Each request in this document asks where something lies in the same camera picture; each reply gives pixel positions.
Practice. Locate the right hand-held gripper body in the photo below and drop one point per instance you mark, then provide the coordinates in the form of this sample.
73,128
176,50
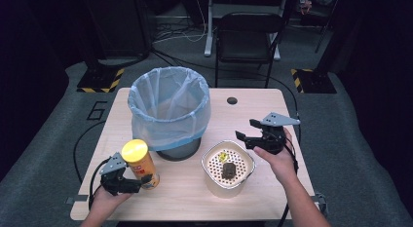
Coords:
271,136

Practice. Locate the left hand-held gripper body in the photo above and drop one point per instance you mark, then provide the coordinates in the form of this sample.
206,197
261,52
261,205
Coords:
118,181

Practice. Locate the yellow-lidded orange snack can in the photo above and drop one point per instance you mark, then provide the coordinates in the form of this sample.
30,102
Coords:
141,165

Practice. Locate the white perforated basket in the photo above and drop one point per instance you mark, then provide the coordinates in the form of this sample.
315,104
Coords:
227,175

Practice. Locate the dark grey trash bin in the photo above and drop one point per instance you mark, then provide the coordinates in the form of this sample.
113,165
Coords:
180,152

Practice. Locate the bin with blue bag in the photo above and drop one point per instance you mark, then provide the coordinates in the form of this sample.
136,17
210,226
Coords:
168,103

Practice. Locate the person's left hand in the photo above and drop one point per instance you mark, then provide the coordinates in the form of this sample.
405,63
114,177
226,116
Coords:
107,201

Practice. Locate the person's right hand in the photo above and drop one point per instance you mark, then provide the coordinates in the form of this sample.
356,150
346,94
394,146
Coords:
281,162

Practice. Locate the small yellow wrapper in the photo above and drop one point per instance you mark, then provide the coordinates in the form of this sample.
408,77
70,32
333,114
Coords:
222,156

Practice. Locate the small brown crumpled scrap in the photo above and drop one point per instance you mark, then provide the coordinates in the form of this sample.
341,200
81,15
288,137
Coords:
228,170

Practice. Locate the grey table clamp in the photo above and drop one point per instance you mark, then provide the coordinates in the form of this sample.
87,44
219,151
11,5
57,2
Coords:
77,198
321,202

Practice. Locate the black hazard-striped stand base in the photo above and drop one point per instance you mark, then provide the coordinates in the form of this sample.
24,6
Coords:
313,81
100,81

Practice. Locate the black folding chair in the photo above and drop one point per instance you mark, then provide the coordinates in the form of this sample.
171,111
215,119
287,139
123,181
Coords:
248,35

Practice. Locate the white metal desk frame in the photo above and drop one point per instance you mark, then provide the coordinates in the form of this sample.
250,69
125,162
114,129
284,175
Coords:
209,25

